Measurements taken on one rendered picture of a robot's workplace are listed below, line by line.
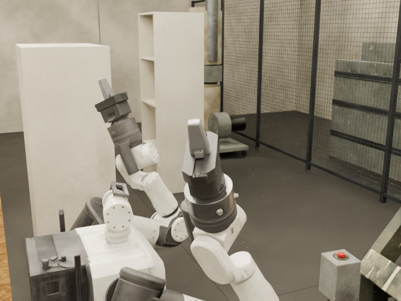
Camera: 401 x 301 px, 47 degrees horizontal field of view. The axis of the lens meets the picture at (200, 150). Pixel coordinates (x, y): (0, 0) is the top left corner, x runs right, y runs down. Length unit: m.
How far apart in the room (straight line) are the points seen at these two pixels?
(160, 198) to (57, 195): 2.19
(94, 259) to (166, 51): 4.23
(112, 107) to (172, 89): 3.85
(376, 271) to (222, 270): 1.38
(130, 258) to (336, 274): 1.16
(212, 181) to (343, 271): 1.36
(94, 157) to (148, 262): 2.53
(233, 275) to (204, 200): 0.17
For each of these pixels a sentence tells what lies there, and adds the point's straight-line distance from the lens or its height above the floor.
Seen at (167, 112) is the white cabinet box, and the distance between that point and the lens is 5.25.
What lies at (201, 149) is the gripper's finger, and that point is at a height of 1.67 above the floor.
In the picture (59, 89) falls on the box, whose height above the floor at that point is 1.46.
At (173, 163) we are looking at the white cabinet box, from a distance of 5.40.
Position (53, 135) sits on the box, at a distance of 3.48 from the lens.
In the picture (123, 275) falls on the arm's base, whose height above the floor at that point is 1.39.
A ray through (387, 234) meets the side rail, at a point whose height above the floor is 0.98.
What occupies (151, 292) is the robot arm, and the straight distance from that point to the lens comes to 0.96.
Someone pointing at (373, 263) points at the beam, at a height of 0.87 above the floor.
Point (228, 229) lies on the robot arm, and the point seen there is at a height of 1.51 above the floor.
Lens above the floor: 1.86
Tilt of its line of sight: 14 degrees down
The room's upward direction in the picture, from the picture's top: straight up
